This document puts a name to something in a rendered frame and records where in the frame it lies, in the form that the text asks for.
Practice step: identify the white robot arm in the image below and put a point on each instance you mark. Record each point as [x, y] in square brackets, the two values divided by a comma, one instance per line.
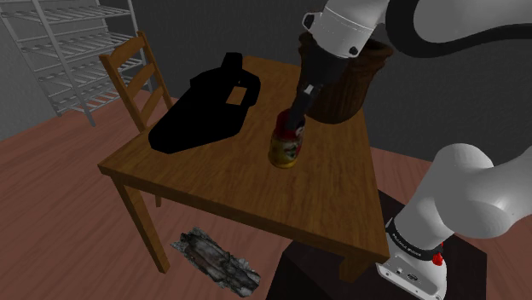
[465, 195]

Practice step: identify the yellow red printed jar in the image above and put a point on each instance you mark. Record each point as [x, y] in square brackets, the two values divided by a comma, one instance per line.
[285, 146]

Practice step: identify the wooden chair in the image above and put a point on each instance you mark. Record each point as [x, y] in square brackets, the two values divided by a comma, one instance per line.
[137, 79]

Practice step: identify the grey crumpled flat object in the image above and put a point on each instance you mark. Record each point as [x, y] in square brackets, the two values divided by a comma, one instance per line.
[216, 261]

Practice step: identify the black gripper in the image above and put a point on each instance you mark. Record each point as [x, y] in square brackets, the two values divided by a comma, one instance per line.
[322, 68]

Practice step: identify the brown woven basket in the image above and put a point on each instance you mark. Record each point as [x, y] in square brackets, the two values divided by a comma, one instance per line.
[347, 93]

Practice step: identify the wooden table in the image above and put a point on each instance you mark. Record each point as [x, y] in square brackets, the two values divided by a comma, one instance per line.
[249, 178]

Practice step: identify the grey metal shelf rack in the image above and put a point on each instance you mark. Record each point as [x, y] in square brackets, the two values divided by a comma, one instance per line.
[70, 50]

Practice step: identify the dark robot stand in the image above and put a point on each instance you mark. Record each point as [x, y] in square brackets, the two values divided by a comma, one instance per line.
[465, 266]

